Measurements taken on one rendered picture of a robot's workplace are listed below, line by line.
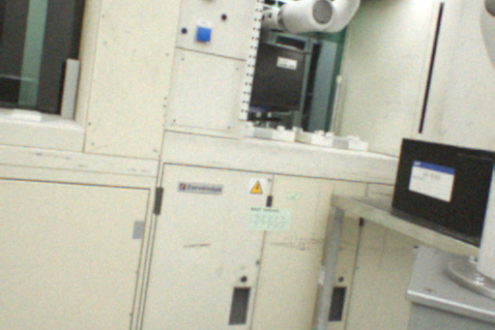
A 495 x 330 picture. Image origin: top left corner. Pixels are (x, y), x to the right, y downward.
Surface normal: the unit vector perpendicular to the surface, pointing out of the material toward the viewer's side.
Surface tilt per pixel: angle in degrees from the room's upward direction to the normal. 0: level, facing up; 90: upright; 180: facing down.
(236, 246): 90
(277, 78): 87
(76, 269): 90
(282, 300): 90
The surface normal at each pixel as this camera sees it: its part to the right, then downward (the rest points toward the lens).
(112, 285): 0.40, 0.11
